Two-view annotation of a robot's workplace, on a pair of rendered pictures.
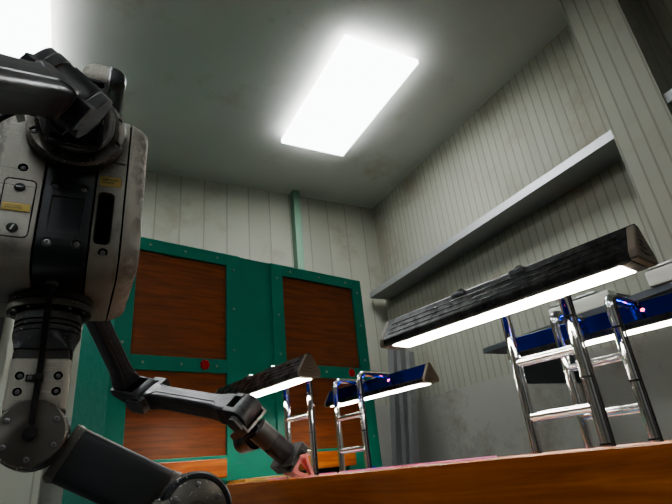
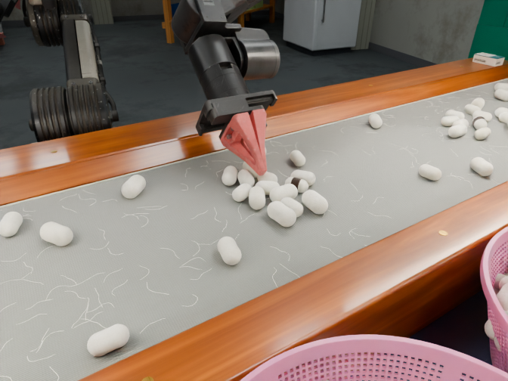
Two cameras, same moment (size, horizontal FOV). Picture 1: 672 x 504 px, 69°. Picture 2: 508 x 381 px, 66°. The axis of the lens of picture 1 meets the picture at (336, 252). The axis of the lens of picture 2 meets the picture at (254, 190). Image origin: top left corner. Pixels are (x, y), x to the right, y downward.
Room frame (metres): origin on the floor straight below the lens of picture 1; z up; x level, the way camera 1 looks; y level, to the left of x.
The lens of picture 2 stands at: (1.44, -0.32, 1.00)
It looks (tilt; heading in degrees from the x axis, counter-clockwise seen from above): 31 degrees down; 99
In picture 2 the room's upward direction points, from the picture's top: straight up
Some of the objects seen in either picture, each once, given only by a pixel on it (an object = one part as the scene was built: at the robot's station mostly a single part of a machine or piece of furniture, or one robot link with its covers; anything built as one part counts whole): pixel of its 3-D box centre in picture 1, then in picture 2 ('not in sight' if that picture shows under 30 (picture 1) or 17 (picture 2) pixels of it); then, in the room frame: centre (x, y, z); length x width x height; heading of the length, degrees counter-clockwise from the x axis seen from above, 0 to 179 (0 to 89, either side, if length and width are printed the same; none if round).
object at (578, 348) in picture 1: (533, 383); not in sight; (1.06, -0.38, 0.90); 0.20 x 0.19 x 0.45; 41
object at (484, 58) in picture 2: not in sight; (487, 59); (1.86, 0.78, 0.77); 0.06 x 0.04 x 0.02; 131
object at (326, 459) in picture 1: (327, 459); not in sight; (2.48, 0.14, 0.83); 0.30 x 0.06 x 0.07; 131
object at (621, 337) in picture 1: (617, 387); not in sight; (1.32, -0.68, 0.90); 0.20 x 0.19 x 0.45; 41
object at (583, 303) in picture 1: (594, 307); not in sight; (2.54, -1.33, 1.43); 0.37 x 0.35 x 0.09; 29
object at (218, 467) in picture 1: (188, 470); not in sight; (2.04, 0.65, 0.83); 0.30 x 0.06 x 0.07; 131
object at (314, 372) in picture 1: (258, 383); not in sight; (1.74, 0.32, 1.08); 0.62 x 0.08 x 0.07; 41
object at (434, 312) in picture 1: (490, 298); not in sight; (1.01, -0.32, 1.08); 0.62 x 0.08 x 0.07; 41
